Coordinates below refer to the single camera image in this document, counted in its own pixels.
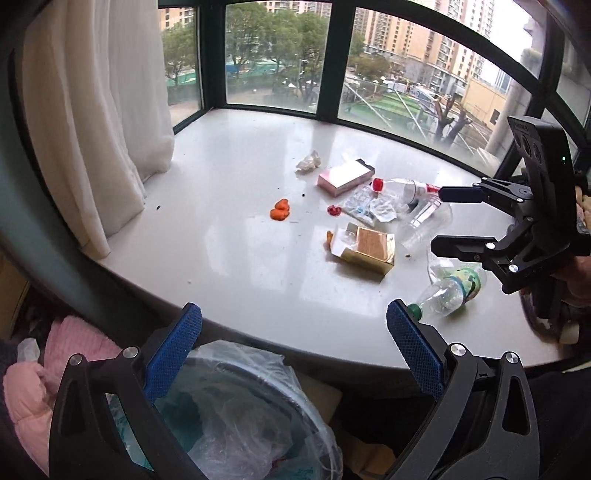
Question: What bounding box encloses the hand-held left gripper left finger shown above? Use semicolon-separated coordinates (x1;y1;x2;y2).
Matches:
48;302;204;480

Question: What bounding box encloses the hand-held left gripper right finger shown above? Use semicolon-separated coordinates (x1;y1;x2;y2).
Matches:
383;299;541;480

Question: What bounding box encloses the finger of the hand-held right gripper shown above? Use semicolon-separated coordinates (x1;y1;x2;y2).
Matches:
438;178;536;216
430;222;543;295

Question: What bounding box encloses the green label clear plastic bottle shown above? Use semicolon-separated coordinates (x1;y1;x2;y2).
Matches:
406;267;488;319

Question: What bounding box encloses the red label clear plastic bottle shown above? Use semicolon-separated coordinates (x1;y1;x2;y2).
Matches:
372;177;441;208

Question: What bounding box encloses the clear printed plastic bin bag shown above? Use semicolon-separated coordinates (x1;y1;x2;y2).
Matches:
108;340;345;480

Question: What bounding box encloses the person's right hand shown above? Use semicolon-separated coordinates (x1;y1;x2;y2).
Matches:
575;186;591;228

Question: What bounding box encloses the crushed clear plastic bottle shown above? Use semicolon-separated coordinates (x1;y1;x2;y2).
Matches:
398;200;453;250

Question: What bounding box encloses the open gold cardboard box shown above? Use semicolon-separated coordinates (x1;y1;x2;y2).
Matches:
327;222;396;277

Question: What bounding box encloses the clear plastic blister packaging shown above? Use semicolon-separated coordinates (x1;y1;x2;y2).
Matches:
341;185;398;227

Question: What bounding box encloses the pink fluffy blanket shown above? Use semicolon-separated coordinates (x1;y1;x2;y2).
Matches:
44;316;123;384

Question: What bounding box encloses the pink cardboard box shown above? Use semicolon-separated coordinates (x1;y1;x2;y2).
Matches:
317;158;376;193

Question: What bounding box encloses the crumpled white tissue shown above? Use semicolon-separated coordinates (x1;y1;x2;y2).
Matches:
295;150;322;172

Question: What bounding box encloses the person's black clothing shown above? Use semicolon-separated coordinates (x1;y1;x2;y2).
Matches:
526;364;591;480

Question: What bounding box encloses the wooden cabinet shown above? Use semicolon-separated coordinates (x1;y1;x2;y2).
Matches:
0;249;31;342

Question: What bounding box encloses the white curtain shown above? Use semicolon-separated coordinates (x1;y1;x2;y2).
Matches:
21;0;176;259

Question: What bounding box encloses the dark window frame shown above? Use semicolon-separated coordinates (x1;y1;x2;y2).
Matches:
157;0;591;162

